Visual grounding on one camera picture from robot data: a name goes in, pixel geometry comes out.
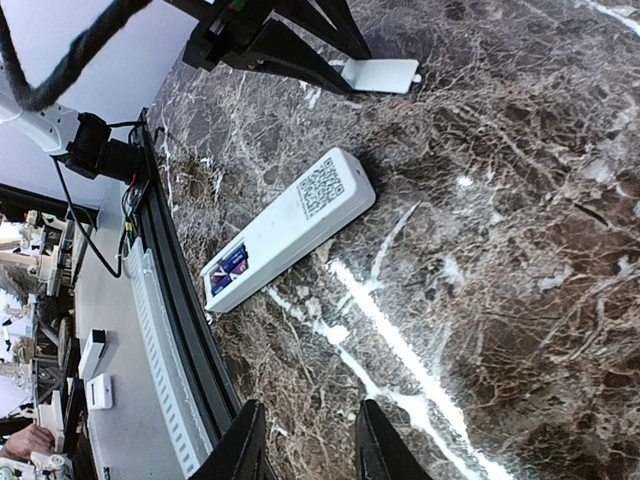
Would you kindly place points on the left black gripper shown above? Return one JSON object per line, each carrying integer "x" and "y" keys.
{"x": 228, "y": 31}

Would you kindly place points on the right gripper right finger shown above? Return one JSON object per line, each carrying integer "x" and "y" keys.
{"x": 380, "y": 453}

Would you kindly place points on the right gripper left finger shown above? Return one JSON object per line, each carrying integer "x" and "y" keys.
{"x": 241, "y": 453}

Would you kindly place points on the white battery cover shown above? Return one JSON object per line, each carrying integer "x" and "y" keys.
{"x": 393, "y": 76}

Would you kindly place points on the white remote control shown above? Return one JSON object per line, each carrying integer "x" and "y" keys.
{"x": 330, "y": 195}

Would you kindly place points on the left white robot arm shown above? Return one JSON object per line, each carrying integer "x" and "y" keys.
{"x": 80, "y": 141}

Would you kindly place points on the white slotted cable duct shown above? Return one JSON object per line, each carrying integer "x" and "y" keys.
{"x": 187, "y": 434}

